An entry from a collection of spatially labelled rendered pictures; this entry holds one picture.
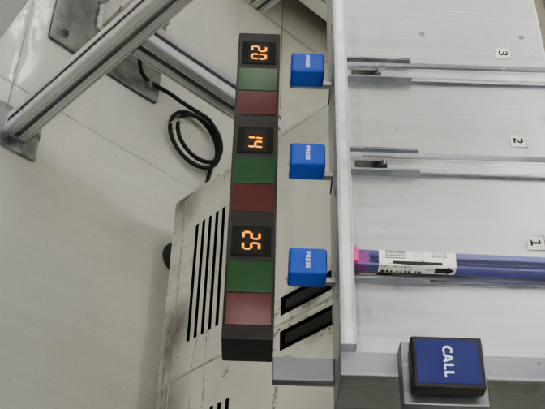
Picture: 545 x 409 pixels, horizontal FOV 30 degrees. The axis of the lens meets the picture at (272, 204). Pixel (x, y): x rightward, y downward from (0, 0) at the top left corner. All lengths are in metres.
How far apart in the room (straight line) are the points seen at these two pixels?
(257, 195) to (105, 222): 0.85
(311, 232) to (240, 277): 0.59
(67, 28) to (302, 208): 0.62
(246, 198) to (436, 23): 0.28
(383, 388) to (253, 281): 0.13
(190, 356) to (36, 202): 0.35
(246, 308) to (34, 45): 1.08
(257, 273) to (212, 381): 0.63
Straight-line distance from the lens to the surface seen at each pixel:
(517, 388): 0.77
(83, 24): 1.89
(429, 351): 0.72
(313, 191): 1.43
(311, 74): 0.93
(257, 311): 0.79
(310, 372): 0.80
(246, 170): 0.87
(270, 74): 0.95
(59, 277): 1.58
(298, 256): 0.80
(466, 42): 1.00
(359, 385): 0.76
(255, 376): 1.36
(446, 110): 0.93
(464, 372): 0.72
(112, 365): 1.58
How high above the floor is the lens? 1.16
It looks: 35 degrees down
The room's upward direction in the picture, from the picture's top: 58 degrees clockwise
